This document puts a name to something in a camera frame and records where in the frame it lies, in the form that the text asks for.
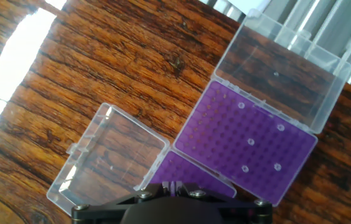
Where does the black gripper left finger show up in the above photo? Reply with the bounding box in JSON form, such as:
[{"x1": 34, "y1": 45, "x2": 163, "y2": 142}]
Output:
[{"x1": 71, "y1": 182, "x2": 172, "y2": 224}]

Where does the brown wooden board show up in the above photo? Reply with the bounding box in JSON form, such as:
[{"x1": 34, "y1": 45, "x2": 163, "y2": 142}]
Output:
[{"x1": 0, "y1": 0, "x2": 351, "y2": 224}]

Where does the purple pipette tip box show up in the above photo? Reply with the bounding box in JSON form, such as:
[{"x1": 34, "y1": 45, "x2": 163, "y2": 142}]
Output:
[
  {"x1": 46, "y1": 102, "x2": 238, "y2": 217},
  {"x1": 172, "y1": 8, "x2": 351, "y2": 207}
]

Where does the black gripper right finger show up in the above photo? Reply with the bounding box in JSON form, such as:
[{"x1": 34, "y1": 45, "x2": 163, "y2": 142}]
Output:
[{"x1": 177, "y1": 182, "x2": 273, "y2": 224}]

